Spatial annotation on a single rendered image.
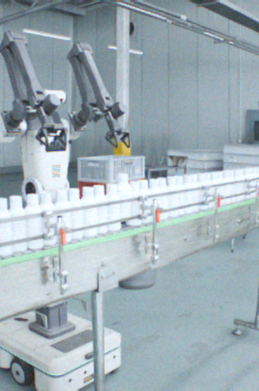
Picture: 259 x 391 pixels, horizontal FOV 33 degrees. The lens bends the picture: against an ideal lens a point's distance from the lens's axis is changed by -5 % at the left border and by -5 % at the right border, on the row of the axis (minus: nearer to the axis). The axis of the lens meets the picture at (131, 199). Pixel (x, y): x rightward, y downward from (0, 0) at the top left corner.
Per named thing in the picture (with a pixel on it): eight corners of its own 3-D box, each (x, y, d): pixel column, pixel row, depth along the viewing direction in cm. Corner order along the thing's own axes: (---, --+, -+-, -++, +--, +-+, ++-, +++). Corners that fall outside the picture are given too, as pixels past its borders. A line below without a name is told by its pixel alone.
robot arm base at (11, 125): (21, 133, 211) (14, 112, 213) (30, 124, 206) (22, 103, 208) (6, 133, 204) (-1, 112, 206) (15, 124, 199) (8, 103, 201)
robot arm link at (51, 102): (43, 100, 198) (27, 99, 192) (56, 85, 191) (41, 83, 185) (51, 120, 195) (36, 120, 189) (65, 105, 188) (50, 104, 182)
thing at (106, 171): (110, 183, 409) (110, 159, 405) (76, 181, 431) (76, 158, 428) (146, 178, 459) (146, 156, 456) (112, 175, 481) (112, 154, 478)
